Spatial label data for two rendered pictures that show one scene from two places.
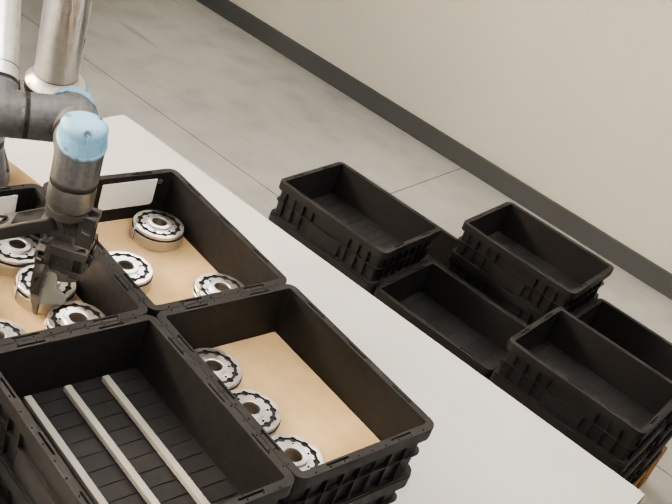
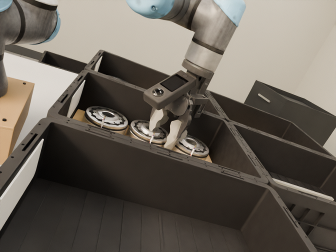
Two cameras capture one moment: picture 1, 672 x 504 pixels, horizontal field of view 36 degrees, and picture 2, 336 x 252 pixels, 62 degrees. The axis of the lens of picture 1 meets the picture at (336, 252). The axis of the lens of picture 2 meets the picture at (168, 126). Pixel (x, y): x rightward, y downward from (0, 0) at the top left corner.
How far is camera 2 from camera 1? 1.59 m
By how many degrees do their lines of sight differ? 48
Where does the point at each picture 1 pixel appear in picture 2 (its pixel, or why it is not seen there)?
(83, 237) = (204, 87)
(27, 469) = (326, 233)
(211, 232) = (144, 78)
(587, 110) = (69, 24)
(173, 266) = not seen: hidden behind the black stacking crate
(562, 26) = not seen: outside the picture
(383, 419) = (267, 129)
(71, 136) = (241, 6)
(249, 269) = not seen: hidden behind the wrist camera
